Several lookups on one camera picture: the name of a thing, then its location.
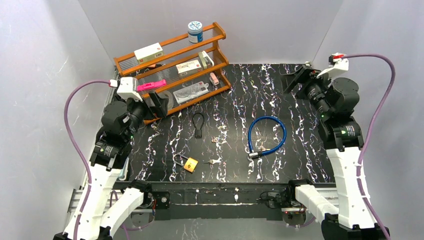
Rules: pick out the blue lidded jar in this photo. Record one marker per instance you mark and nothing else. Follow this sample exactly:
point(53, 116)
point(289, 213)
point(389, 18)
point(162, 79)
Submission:
point(195, 32)

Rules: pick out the silver keys near padlock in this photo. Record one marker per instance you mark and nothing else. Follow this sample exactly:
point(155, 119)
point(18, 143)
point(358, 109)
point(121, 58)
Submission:
point(212, 161)

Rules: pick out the packaged item bottom shelf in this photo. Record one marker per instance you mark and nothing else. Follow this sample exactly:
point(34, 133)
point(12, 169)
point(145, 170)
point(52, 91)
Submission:
point(191, 92)

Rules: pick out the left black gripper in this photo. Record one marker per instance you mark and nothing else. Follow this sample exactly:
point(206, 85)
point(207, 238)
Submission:
point(150, 105)

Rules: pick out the black cable padlock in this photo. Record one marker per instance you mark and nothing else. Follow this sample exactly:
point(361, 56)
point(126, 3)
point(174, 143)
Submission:
point(198, 121)

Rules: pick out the white box top shelf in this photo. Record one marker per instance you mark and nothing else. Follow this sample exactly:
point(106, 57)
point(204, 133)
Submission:
point(149, 53)

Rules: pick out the orange wooden shelf rack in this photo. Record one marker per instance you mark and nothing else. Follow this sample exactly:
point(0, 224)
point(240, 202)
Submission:
point(165, 77)

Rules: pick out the white box shelf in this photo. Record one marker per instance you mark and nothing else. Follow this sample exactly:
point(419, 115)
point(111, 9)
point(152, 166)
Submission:
point(149, 53)
point(188, 68)

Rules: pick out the clear tape roll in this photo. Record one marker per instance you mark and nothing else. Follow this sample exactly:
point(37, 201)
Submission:
point(170, 99)

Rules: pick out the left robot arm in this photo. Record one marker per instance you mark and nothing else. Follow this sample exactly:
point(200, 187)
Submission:
point(96, 217)

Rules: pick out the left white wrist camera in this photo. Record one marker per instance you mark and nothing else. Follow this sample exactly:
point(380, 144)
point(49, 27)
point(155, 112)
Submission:
point(127, 89)

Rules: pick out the brass padlock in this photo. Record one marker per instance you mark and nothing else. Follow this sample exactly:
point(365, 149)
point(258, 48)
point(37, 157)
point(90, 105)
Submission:
point(189, 164)

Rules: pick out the white box middle shelf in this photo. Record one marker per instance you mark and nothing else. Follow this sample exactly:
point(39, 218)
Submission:
point(188, 68)

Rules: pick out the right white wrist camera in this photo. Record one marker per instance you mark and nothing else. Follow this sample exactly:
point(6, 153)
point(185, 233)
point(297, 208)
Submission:
point(337, 65)

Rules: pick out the pink plastic tool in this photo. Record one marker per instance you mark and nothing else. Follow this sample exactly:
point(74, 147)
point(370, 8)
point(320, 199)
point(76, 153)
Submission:
point(151, 85)

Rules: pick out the small key with ring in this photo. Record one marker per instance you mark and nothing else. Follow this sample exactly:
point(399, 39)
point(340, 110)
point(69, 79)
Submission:
point(215, 140)

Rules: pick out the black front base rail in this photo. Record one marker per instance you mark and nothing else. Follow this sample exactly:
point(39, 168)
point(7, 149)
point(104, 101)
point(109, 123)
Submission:
point(234, 200)

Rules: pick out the blue cable bike lock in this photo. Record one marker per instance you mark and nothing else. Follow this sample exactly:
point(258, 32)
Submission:
point(256, 154)

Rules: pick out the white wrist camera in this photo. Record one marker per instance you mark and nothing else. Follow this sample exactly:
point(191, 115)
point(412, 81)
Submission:
point(337, 65)
point(127, 89)

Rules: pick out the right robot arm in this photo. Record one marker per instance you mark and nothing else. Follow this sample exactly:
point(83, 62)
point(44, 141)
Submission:
point(334, 100)

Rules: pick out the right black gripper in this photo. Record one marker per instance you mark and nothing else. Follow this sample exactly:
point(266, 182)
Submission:
point(305, 80)

